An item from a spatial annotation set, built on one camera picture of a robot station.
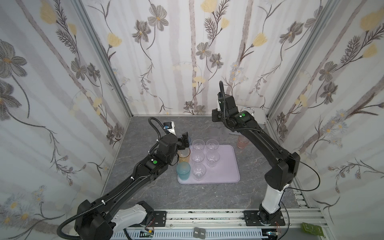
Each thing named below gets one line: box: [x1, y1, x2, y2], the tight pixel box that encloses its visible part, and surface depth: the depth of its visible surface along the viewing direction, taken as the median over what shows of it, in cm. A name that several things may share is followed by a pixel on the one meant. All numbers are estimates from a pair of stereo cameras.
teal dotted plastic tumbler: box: [176, 161, 191, 181], surface depth 85 cm
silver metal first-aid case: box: [237, 105, 267, 123], surface depth 103 cm
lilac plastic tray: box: [177, 144, 241, 185], surface depth 92 cm
